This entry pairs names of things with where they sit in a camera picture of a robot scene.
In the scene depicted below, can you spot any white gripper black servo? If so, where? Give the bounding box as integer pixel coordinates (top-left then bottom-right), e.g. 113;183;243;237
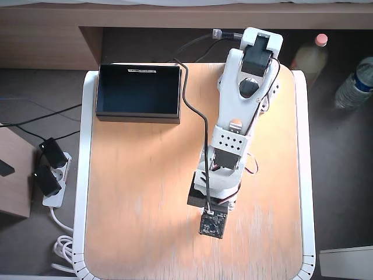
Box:
187;171;243;216

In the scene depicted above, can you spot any black rectangular box bin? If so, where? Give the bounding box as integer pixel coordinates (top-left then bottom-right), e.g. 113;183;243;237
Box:
94;63;183;125

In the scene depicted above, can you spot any white power strip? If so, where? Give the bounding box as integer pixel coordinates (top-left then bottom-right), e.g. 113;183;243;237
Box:
42;151;73;208

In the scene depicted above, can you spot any black power adapter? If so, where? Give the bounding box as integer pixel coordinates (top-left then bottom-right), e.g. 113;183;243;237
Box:
38;137;68;169
31;165;62;197

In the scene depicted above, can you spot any white box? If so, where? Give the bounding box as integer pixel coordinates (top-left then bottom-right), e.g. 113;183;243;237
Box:
319;246;373;280

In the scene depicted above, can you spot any yellowish bottle with pink cap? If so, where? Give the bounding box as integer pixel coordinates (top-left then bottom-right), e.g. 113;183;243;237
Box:
291;33;329;86

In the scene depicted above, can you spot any brown wooden box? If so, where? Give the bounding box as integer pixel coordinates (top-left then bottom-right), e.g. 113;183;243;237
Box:
0;124;37;219

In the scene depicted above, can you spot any clear water bottle blue label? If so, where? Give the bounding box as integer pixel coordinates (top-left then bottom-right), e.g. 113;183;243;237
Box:
334;57;373;110

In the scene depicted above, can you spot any flat black object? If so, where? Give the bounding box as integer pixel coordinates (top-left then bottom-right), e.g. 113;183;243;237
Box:
0;159;15;177

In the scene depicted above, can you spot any brown wooden desk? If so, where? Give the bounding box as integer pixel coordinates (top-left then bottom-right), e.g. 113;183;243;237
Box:
0;2;373;71

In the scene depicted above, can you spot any black camera circuit board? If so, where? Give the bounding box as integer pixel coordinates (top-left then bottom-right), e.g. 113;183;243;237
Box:
199;207;228;240

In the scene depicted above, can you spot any black camera cable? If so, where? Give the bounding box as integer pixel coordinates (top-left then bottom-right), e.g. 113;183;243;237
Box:
173;57;212;211

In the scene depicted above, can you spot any white power cord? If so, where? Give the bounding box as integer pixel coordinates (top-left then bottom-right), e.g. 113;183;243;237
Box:
51;205;77;275

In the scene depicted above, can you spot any thin black floor cable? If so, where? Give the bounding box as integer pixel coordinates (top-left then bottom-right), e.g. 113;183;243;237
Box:
0;104;82;128
13;124;81;142

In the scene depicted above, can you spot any black cable with silver plug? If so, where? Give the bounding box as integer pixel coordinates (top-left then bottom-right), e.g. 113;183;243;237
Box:
174;28;243;64

